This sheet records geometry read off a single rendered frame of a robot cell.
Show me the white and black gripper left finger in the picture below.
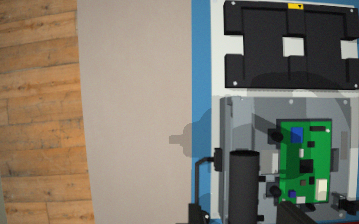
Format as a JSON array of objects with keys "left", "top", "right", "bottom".
[{"left": 176, "top": 203, "right": 204, "bottom": 224}]

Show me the green circuit board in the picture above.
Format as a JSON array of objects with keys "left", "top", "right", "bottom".
[{"left": 279, "top": 122, "right": 331, "bottom": 204}]

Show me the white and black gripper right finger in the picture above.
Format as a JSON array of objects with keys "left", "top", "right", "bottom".
[{"left": 276, "top": 201, "right": 318, "bottom": 224}]

